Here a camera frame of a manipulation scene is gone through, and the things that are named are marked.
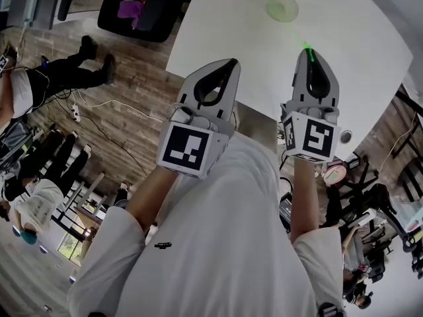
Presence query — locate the clear green cup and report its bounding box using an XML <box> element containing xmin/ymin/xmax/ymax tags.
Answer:
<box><xmin>266</xmin><ymin>0</ymin><xmax>300</xmax><ymax>23</ymax></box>

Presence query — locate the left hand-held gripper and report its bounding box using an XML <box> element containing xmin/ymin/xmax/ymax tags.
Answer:
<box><xmin>156</xmin><ymin>57</ymin><xmax>241</xmax><ymax>180</ymax></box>

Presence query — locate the black box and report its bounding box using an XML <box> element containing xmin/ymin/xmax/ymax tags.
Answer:
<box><xmin>279</xmin><ymin>192</ymin><xmax>295</xmax><ymax>234</ymax></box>

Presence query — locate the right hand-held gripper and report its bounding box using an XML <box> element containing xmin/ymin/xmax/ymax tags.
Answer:
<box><xmin>280</xmin><ymin>48</ymin><xmax>342</xmax><ymax>163</ymax></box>

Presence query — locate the person's white shirt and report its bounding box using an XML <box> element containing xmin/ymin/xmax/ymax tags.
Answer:
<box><xmin>67</xmin><ymin>133</ymin><xmax>348</xmax><ymax>317</ymax></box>

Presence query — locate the white wall device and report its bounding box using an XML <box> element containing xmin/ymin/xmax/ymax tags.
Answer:
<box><xmin>22</xmin><ymin>0</ymin><xmax>40</xmax><ymax>24</ymax></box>

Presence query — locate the white cable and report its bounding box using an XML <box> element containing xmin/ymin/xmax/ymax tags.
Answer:
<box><xmin>77</xmin><ymin>98</ymin><xmax>166</xmax><ymax>122</ymax></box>

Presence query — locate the person's right forearm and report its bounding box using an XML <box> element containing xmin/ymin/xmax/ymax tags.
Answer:
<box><xmin>288</xmin><ymin>156</ymin><xmax>322</xmax><ymax>246</ymax></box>

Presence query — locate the purple cloth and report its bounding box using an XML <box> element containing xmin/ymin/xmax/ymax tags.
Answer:
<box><xmin>117</xmin><ymin>0</ymin><xmax>145</xmax><ymax>30</ymax></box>

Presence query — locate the pink round object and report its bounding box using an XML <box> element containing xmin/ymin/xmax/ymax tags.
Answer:
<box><xmin>323</xmin><ymin>163</ymin><xmax>348</xmax><ymax>187</ymax></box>

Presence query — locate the black office chair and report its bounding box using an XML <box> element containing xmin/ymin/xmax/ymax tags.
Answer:
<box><xmin>325</xmin><ymin>163</ymin><xmax>399</xmax><ymax>234</ymax></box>

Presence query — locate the person's left forearm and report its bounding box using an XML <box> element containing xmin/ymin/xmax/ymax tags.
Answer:
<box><xmin>124</xmin><ymin>166</ymin><xmax>181</xmax><ymax>234</ymax></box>

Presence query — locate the green star stick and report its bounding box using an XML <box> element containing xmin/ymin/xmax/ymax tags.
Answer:
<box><xmin>288</xmin><ymin>23</ymin><xmax>315</xmax><ymax>64</ymax></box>

